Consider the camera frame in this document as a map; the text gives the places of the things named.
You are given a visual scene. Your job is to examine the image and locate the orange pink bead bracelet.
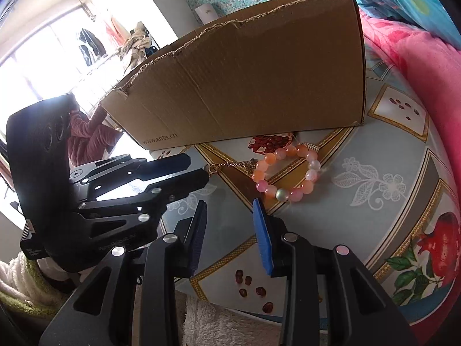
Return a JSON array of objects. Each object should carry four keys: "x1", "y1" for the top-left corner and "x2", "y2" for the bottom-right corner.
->
[{"x1": 254, "y1": 143, "x2": 322, "y2": 203}]

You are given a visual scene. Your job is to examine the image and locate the pink hanging garment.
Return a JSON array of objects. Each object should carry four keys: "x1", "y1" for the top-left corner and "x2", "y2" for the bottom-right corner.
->
[{"x1": 104, "y1": 14, "x2": 124, "y2": 44}]

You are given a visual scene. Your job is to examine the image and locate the brown cardboard box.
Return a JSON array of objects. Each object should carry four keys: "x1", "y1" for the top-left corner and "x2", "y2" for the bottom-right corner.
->
[{"x1": 99, "y1": 0, "x2": 367, "y2": 152}]

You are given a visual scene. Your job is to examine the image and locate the fruit print tablecloth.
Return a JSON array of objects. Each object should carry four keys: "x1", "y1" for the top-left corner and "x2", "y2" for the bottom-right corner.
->
[{"x1": 158, "y1": 36, "x2": 455, "y2": 336}]

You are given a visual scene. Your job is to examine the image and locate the dark hanging jackets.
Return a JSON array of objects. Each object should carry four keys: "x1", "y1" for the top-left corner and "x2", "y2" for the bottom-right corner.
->
[{"x1": 77, "y1": 26, "x2": 107, "y2": 68}]

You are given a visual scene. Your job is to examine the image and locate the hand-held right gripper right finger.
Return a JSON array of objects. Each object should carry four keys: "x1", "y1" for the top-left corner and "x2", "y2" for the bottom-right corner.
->
[{"x1": 251, "y1": 198, "x2": 419, "y2": 346}]

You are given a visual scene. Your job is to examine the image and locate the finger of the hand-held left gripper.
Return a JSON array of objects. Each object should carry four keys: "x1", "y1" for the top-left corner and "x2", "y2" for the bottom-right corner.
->
[
  {"x1": 77, "y1": 169, "x2": 211, "y2": 251},
  {"x1": 69, "y1": 152, "x2": 192, "y2": 192}
]

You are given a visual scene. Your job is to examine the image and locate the pink floral blanket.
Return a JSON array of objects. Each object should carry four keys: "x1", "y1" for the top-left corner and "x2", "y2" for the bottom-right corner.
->
[{"x1": 355, "y1": 5, "x2": 461, "y2": 337}]

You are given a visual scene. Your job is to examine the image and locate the beige blanket pile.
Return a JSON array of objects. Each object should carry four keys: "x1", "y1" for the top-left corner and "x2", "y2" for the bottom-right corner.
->
[{"x1": 118, "y1": 21, "x2": 160, "y2": 70}]

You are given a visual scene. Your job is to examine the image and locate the thin gold chain bracelet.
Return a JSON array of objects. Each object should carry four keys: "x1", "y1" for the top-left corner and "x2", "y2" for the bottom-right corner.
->
[{"x1": 205, "y1": 135, "x2": 320, "y2": 176}]

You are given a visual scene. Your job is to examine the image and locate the green fleece cloth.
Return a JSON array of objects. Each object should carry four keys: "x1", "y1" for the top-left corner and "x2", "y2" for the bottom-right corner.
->
[{"x1": 0, "y1": 256, "x2": 70, "y2": 318}]

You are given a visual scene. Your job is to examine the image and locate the white fluffy garment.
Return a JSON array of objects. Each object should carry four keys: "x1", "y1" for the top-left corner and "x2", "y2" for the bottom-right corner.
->
[{"x1": 182, "y1": 295, "x2": 286, "y2": 346}]

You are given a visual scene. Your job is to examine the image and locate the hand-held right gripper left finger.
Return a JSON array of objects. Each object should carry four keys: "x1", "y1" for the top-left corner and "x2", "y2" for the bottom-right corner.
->
[{"x1": 39, "y1": 199, "x2": 209, "y2": 346}]

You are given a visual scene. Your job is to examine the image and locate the light blue printed quilt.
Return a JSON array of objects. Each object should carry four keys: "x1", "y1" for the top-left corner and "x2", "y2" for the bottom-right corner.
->
[{"x1": 342, "y1": 0, "x2": 461, "y2": 50}]

